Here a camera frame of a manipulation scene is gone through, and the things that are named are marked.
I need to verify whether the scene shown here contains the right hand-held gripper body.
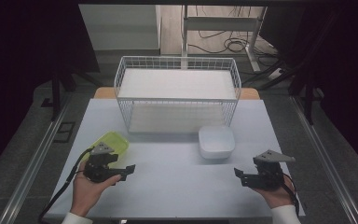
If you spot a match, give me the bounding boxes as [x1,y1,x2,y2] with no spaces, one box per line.
[245,149,296,190]

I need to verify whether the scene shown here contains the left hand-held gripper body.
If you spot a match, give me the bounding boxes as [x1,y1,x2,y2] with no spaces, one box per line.
[83,141,129,184]

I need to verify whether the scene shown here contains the green transparent plastic container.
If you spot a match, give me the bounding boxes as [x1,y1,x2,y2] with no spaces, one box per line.
[81,131,131,163]

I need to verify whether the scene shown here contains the white square plastic container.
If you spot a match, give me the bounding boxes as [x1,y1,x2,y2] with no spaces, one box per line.
[198,125,236,161]

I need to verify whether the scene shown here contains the white wire rack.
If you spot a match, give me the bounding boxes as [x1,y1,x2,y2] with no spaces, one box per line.
[114,55,242,134]

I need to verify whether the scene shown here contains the person's right hand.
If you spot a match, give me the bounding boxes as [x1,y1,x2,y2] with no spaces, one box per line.
[253,175,296,210]

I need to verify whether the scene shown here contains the person's left hand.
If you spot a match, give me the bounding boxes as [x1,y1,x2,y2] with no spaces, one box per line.
[70,161,123,217]

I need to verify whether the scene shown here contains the wooden table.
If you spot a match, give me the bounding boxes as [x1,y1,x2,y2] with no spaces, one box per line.
[92,86,261,101]

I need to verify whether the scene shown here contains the black stand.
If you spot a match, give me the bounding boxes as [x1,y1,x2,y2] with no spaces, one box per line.
[241,8,337,126]
[40,59,103,122]

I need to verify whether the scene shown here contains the white power strip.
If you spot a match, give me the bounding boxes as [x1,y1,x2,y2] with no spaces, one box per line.
[268,67,285,81]

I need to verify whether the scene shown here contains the grey cabinet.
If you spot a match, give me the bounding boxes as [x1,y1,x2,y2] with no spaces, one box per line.
[78,4,162,58]

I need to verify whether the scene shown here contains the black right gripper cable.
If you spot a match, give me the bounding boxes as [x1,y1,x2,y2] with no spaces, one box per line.
[280,173,300,217]

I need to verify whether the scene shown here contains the black floor bracket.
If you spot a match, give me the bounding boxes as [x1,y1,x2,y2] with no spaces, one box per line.
[53,121,76,144]

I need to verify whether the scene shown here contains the aluminium rail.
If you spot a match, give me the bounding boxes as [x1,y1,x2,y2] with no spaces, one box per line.
[289,95,358,224]
[0,91,73,224]

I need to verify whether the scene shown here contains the black floor cables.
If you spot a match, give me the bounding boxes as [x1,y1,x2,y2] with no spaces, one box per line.
[187,5,282,68]

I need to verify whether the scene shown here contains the white metal desk frame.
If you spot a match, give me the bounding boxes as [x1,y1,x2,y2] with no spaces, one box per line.
[181,5,269,73]

